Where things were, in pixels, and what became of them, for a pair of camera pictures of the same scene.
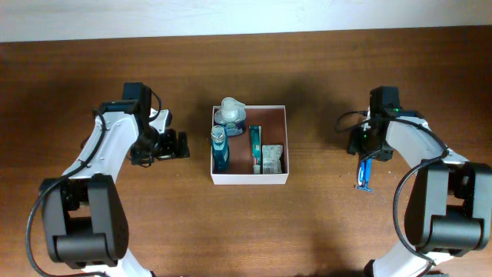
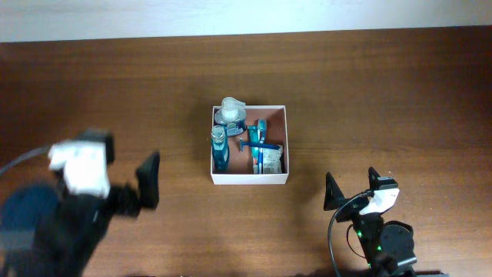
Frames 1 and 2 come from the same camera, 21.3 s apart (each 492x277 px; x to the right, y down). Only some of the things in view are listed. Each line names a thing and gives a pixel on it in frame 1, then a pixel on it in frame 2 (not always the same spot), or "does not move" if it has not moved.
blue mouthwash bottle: [220, 148] does not move
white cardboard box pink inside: [274, 131] does not move
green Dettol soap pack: [271, 162] does not move
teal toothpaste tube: [255, 138] does not move
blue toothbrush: [362, 179] -> [262, 138]
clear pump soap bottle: [231, 115] does not move
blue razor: [367, 188] -> [271, 146]
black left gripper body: [161, 145] -> [123, 201]
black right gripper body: [370, 145] -> [352, 209]
